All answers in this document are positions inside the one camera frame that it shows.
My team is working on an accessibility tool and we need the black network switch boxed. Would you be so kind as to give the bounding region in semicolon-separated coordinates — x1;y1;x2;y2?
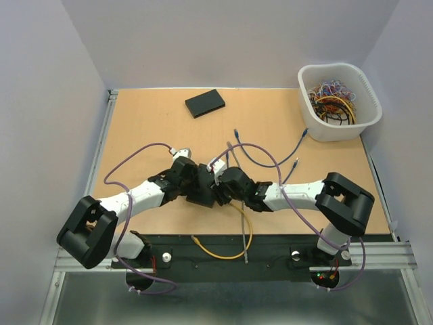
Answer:
185;89;226;118
186;164;215;208

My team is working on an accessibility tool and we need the yellow ethernet cable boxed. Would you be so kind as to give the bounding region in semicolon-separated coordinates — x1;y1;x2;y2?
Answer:
191;202;254;261

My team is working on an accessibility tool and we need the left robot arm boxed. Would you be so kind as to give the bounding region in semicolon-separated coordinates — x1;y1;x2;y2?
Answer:
56;156;207;269

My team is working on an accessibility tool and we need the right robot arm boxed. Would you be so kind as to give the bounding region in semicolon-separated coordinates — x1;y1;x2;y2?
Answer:
210;167;375;264

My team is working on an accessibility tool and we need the white plastic bin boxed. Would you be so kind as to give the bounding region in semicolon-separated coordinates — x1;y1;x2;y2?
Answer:
298;63;382;142

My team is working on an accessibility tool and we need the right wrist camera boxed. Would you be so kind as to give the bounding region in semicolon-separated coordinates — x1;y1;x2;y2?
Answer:
206;159;227;174

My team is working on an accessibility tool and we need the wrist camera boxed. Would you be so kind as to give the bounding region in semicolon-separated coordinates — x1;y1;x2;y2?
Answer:
206;159;227;174
169;148;191;161

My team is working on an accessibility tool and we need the grey ethernet cable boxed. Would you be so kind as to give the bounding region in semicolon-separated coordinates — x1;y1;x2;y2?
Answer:
225;139;251;264

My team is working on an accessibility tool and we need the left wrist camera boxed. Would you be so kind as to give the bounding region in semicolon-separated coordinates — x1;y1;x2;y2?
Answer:
169;148;191;161

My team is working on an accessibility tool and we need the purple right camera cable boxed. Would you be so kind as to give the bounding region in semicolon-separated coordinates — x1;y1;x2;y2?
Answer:
211;142;366;292

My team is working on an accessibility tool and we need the purple camera cable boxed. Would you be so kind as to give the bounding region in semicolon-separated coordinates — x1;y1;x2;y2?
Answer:
102;142;178;296
211;142;366;292

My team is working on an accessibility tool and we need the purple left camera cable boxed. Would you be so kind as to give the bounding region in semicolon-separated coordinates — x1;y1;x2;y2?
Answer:
102;142;178;296

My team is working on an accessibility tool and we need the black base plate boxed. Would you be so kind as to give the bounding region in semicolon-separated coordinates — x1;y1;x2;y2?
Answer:
126;234;352;283

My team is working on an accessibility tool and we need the dark blue ethernet cable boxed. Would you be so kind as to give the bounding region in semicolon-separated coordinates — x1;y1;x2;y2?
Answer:
225;148;300;186

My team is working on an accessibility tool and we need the bundle of coloured wires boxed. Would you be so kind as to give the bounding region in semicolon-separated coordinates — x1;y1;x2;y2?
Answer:
307;78;359;127

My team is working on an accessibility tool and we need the aluminium rail frame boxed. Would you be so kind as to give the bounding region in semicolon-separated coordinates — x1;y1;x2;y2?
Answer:
42;88;432;324

